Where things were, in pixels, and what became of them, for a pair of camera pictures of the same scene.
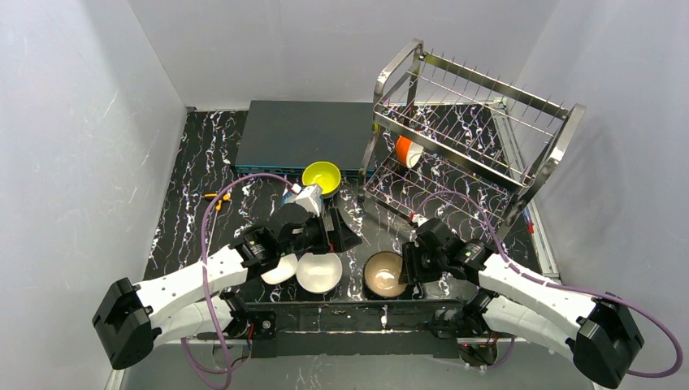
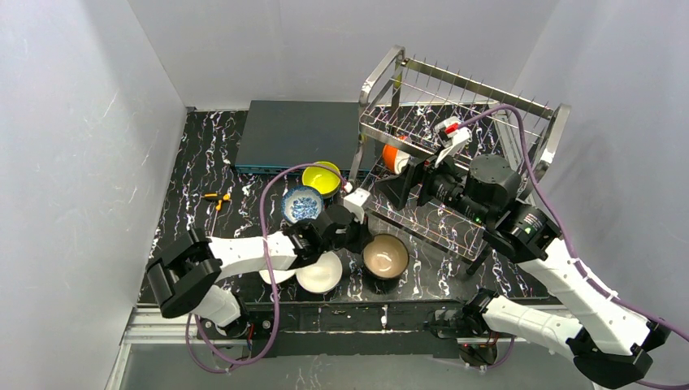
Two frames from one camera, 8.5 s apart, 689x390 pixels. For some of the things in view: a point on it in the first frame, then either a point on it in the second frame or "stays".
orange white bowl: [408, 151] → [395, 159]
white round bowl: [318, 273] stays
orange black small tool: [212, 196] stays
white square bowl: [284, 271] stays
